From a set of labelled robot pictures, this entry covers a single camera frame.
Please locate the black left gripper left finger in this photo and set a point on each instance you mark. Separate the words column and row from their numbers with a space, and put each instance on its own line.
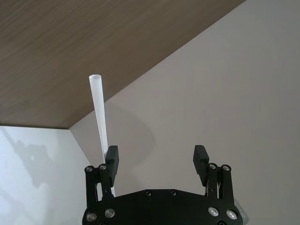
column 110, row 171

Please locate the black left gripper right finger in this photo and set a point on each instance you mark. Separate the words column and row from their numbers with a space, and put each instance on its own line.
column 201, row 168

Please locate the white translucent plastic tube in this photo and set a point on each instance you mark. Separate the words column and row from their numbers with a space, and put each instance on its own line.
column 99, row 112

